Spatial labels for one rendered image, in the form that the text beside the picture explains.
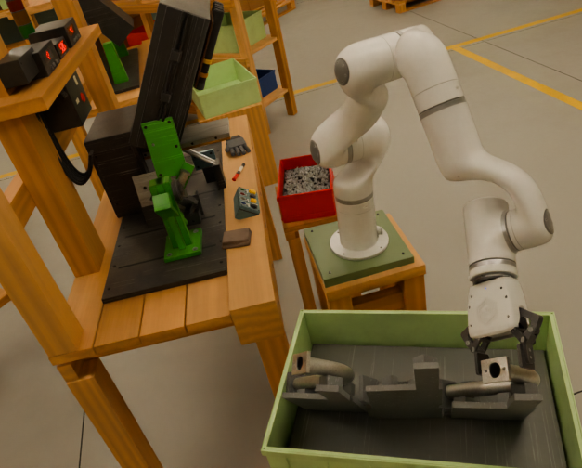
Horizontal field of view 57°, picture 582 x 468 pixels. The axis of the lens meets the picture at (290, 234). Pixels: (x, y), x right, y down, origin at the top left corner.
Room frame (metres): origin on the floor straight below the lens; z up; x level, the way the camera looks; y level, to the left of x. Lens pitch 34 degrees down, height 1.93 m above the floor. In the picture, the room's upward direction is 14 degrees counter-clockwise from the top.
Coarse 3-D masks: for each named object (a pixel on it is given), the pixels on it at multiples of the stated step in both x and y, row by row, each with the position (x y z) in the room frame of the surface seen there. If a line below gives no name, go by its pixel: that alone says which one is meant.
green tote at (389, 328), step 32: (320, 320) 1.05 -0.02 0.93; (352, 320) 1.02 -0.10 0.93; (384, 320) 0.99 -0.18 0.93; (416, 320) 0.96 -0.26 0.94; (448, 320) 0.93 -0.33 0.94; (544, 320) 0.86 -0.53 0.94; (544, 352) 0.86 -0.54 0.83; (288, 416) 0.81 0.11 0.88; (576, 416) 0.60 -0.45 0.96; (288, 448) 0.68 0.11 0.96; (576, 448) 0.55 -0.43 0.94
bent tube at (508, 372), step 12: (492, 360) 0.60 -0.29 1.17; (504, 360) 0.59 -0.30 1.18; (492, 372) 0.60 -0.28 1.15; (504, 372) 0.57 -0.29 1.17; (516, 372) 0.58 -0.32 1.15; (528, 372) 0.59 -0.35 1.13; (456, 384) 0.72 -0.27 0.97; (468, 384) 0.70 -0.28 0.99; (480, 384) 0.69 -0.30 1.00; (492, 384) 0.67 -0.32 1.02; (504, 384) 0.65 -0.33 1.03; (456, 396) 0.71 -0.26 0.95; (468, 396) 0.69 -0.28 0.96
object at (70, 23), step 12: (48, 24) 2.16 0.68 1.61; (60, 24) 2.10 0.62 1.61; (72, 24) 2.16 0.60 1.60; (36, 36) 2.05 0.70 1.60; (48, 36) 2.05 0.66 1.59; (60, 36) 2.05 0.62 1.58; (72, 36) 2.11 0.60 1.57; (12, 48) 1.87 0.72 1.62; (36, 48) 1.77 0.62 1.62; (48, 48) 1.81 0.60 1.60; (36, 60) 1.71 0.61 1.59; (48, 60) 1.77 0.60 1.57; (48, 72) 1.72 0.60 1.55
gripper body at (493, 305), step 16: (480, 288) 0.72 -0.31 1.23; (496, 288) 0.69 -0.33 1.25; (512, 288) 0.68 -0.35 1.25; (480, 304) 0.69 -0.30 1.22; (496, 304) 0.67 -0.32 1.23; (512, 304) 0.65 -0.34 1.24; (480, 320) 0.67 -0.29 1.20; (496, 320) 0.65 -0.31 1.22; (512, 320) 0.63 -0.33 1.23; (528, 320) 0.63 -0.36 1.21; (480, 336) 0.65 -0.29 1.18; (496, 336) 0.65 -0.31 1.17; (512, 336) 0.64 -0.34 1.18
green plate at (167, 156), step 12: (156, 120) 1.88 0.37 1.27; (168, 120) 1.87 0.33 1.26; (144, 132) 1.87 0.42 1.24; (156, 132) 1.87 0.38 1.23; (168, 132) 1.86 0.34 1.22; (156, 144) 1.86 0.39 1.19; (168, 144) 1.85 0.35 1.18; (156, 156) 1.84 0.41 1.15; (168, 156) 1.84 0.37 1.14; (180, 156) 1.84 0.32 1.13; (156, 168) 1.83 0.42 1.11; (168, 168) 1.83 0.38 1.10
